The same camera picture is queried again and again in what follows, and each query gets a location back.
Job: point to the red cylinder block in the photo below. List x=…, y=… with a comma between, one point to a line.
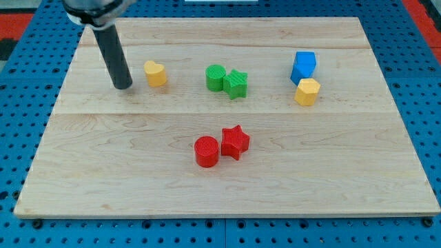
x=206, y=151

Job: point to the green star block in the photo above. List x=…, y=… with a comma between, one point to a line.
x=235, y=84

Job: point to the wooden board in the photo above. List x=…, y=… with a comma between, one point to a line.
x=108, y=153

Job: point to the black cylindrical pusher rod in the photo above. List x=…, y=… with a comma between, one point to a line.
x=112, y=52

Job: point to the red star block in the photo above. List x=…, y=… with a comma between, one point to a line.
x=234, y=142

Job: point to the yellow hexagon block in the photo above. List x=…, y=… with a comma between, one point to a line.
x=307, y=92

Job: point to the green cylinder block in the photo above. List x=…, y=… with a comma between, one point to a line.
x=214, y=75

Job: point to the yellow heart block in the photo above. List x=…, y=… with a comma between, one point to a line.
x=155, y=74

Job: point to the blue pentagon block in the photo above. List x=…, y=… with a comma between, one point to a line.
x=303, y=66

